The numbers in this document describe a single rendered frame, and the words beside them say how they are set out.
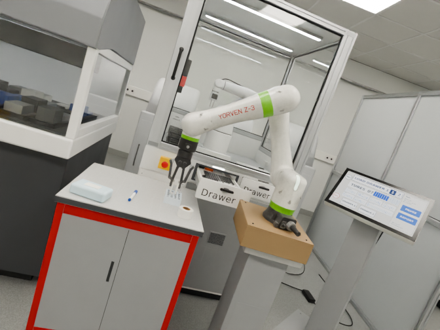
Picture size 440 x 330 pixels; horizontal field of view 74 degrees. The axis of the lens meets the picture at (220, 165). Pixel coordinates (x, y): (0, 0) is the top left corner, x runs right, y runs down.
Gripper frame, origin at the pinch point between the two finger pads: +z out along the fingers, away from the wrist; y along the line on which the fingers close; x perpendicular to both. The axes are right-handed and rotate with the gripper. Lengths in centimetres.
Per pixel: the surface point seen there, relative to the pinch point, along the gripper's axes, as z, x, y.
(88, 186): 3.2, -22.4, -35.6
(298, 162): -29, 35, 74
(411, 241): -12, -14, 129
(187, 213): 4.7, -18.7, 8.4
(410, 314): 49, 21, 191
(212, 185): -6.7, -0.3, 18.4
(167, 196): 4.0, -5.2, -1.9
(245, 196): -6.1, 0.4, 37.2
